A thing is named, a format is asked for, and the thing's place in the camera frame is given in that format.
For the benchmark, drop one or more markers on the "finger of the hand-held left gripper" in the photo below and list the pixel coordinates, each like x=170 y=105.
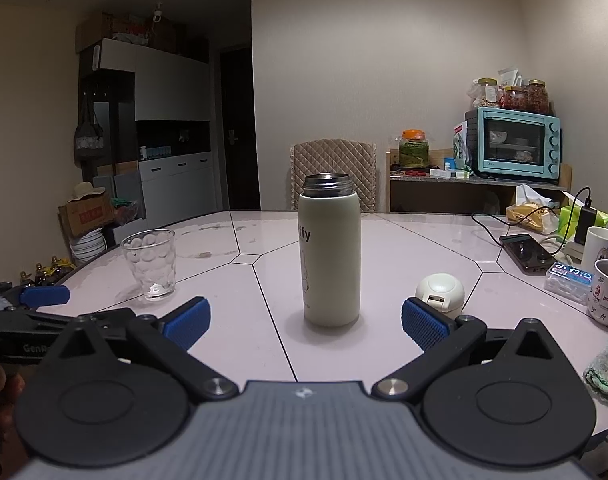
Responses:
x=44 y=295
x=19 y=332

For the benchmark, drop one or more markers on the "stack of white plates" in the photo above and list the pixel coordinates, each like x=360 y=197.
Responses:
x=88 y=247

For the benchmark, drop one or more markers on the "glass jar with pale contents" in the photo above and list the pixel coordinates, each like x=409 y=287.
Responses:
x=487 y=92

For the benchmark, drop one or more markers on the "cardboard boxes on cabinet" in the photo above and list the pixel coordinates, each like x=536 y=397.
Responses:
x=129 y=30

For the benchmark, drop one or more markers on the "grey boards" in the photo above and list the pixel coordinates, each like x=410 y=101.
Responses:
x=126 y=185

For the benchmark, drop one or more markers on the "green tissue pack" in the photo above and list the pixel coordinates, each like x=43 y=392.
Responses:
x=604 y=217

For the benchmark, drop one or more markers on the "small jar with red contents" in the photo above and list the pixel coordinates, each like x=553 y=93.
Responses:
x=515 y=98

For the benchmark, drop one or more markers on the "straw hat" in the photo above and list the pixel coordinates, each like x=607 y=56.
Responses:
x=86 y=191

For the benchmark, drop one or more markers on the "small blue white bottle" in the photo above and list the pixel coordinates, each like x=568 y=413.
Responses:
x=450 y=164

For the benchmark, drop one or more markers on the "jars on oven top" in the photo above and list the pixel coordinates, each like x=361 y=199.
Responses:
x=510 y=77

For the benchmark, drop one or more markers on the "chair with quilted cover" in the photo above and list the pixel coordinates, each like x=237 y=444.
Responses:
x=334 y=160

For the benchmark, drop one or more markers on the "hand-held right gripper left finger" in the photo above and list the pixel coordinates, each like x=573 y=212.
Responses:
x=186 y=324

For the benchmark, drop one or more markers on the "dark door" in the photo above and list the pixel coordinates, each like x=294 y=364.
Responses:
x=239 y=130

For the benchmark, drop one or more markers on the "black smartphone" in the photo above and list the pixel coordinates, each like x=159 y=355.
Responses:
x=526 y=254

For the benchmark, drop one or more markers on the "cream thermos bottle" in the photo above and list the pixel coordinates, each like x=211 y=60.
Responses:
x=330 y=255

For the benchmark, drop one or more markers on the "green and white packet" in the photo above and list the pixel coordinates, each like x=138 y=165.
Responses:
x=461 y=147

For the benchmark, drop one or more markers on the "orange lid pickle jar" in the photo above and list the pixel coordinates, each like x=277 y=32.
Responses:
x=414 y=150

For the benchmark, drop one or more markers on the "wooden side shelf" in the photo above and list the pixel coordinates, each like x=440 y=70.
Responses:
x=444 y=192

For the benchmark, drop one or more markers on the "printed mug with figures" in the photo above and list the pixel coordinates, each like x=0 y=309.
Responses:
x=606 y=295

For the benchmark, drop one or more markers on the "grey hanging bag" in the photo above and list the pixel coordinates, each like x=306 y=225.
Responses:
x=88 y=137

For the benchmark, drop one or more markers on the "blue tissue packet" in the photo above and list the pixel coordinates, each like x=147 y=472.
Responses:
x=568 y=281

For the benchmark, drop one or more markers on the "teal toaster oven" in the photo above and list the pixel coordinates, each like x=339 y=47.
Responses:
x=514 y=142

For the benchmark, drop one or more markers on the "yellow snack bag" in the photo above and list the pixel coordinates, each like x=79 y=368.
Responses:
x=531 y=212

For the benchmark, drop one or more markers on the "tall jar with red contents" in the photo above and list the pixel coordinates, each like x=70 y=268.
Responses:
x=538 y=96

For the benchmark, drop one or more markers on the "flat red item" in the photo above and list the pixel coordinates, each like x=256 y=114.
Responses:
x=409 y=173

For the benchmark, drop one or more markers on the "clear glass cup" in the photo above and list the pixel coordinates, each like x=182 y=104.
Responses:
x=149 y=265

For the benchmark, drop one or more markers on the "white security camera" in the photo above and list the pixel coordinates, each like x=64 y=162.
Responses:
x=157 y=12

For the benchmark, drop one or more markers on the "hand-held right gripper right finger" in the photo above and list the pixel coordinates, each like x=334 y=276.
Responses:
x=425 y=325

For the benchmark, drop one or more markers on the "flat white box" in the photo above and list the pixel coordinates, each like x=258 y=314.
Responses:
x=450 y=173

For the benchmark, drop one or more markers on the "white and black cabinet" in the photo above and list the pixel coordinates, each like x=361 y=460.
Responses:
x=169 y=110

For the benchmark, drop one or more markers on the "black charger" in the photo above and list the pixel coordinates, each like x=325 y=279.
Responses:
x=585 y=225

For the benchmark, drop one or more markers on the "cardboard box with red print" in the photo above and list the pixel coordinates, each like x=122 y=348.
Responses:
x=86 y=216

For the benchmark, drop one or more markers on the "row of dark bottles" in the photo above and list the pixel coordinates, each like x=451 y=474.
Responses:
x=46 y=272

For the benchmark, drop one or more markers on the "cream bottle cap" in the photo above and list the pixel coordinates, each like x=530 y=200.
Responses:
x=440 y=291

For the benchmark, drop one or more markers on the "white power strip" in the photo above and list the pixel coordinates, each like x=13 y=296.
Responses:
x=571 y=250

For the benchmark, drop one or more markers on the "white mug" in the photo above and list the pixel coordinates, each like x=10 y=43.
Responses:
x=601 y=247

